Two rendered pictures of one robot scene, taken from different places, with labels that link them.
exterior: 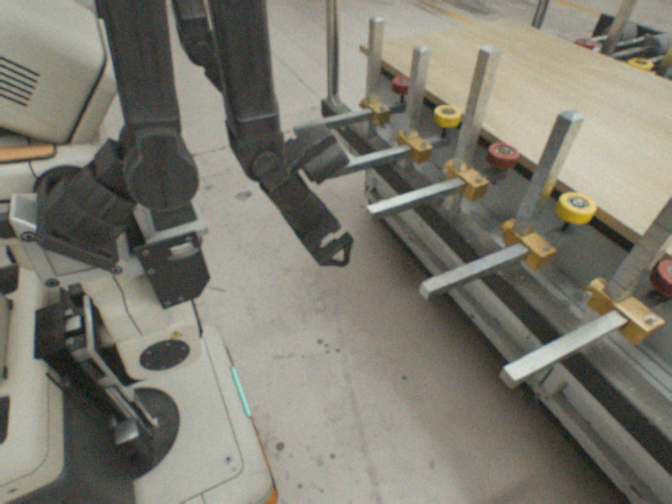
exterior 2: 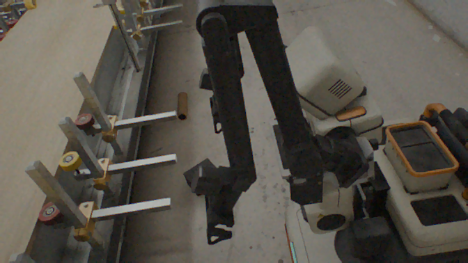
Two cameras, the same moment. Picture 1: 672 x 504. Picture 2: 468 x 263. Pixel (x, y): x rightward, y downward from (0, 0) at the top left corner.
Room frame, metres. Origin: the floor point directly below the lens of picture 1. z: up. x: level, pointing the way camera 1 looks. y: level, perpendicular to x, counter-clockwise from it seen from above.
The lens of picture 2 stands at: (1.35, 0.54, 1.84)
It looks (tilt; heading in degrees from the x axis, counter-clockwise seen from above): 43 degrees down; 208
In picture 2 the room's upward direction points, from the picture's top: 11 degrees counter-clockwise
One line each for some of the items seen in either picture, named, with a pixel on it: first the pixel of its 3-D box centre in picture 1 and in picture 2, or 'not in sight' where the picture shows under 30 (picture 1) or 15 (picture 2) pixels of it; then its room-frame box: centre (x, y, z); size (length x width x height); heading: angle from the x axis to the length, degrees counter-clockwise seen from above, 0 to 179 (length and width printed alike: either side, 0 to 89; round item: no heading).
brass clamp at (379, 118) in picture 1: (374, 110); not in sight; (1.41, -0.14, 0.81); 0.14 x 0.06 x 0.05; 26
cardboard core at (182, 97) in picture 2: not in sight; (182, 106); (-0.55, -0.98, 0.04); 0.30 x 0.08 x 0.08; 26
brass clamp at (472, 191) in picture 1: (464, 178); (86, 221); (0.96, -0.36, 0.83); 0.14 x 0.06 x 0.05; 26
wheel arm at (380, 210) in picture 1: (439, 192); (113, 213); (0.90, -0.28, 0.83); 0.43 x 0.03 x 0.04; 116
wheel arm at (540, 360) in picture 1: (592, 333); (131, 123); (0.45, -0.50, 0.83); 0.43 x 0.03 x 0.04; 116
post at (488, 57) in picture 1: (467, 141); (70, 210); (0.98, -0.35, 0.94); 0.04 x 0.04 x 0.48; 26
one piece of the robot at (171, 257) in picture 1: (156, 219); (299, 152); (0.60, 0.34, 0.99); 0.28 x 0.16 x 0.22; 26
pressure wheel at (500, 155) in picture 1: (498, 166); (57, 218); (0.99, -0.46, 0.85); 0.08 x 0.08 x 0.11
